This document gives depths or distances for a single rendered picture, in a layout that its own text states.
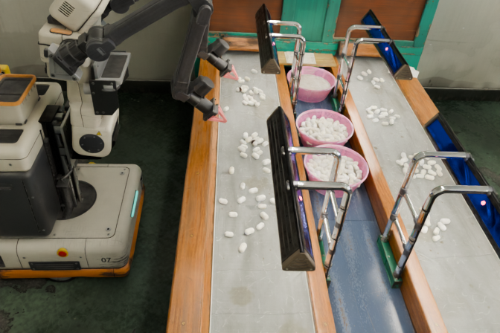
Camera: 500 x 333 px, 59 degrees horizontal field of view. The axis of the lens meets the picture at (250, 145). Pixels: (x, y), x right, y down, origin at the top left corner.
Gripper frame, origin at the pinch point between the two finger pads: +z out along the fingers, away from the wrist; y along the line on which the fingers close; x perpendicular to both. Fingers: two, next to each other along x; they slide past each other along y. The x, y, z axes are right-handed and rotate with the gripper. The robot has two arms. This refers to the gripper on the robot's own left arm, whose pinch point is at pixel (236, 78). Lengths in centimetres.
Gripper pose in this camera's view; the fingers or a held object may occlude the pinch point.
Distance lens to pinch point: 226.1
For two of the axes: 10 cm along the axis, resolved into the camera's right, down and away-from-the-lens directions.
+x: -7.1, 5.7, 4.2
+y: -0.3, -6.1, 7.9
